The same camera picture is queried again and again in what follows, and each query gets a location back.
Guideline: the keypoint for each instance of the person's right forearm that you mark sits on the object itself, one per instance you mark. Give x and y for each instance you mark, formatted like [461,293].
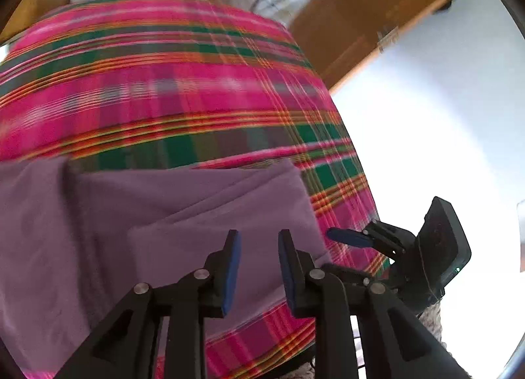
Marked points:
[432,321]

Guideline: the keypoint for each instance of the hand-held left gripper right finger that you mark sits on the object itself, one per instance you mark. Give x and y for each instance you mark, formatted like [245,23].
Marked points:
[287,272]

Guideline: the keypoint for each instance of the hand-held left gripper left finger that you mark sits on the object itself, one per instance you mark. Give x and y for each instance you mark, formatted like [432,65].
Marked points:
[230,272]

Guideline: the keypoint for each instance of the wooden door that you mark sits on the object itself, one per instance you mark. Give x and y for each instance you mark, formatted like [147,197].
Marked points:
[348,14]

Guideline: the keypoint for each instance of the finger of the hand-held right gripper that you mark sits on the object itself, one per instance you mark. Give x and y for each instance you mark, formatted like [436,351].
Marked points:
[348,237]
[348,270]

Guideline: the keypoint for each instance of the purple fleece garment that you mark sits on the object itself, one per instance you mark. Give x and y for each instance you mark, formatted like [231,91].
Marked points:
[123,219]

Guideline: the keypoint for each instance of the pink plaid bed sheet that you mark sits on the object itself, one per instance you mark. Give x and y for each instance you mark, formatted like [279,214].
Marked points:
[164,75]

